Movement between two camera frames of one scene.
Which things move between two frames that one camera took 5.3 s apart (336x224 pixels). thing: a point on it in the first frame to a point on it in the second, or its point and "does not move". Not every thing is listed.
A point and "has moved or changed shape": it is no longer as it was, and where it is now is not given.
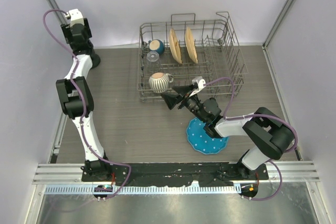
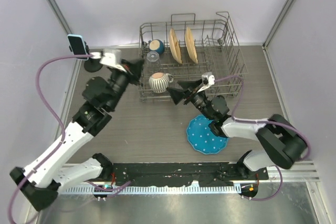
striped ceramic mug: x=159 y=82 does not move
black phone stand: x=95 y=58 has moved or changed shape
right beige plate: x=191 y=44 does not move
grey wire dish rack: x=190 y=54 does not move
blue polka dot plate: x=201 y=141 does not move
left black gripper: x=67 y=34 to x=134 y=69
